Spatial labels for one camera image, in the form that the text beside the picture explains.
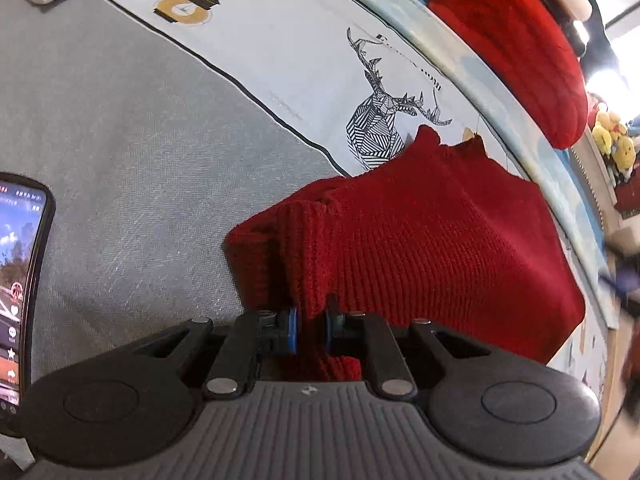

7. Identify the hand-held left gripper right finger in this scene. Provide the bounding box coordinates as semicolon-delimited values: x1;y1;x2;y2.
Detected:
324;294;493;401

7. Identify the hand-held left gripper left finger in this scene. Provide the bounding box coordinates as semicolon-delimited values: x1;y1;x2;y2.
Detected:
127;307;302;401

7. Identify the dark red knit sweater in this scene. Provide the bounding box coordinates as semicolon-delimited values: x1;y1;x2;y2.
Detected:
224;125;586;382

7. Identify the grey printed bed sheet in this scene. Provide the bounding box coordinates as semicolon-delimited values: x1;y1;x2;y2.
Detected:
0;0;608;466

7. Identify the black smartphone with road video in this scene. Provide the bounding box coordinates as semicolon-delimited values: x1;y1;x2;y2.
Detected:
0;172;55;437

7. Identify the yellow plush toy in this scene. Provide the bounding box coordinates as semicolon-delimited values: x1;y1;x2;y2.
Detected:
591;107;621;157
611;122;638;183

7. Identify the folded red blanket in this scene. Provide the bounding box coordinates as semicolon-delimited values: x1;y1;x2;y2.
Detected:
427;0;590;150

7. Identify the teal shark plush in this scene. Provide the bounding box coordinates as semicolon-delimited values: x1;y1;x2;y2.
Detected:
557;0;618;68

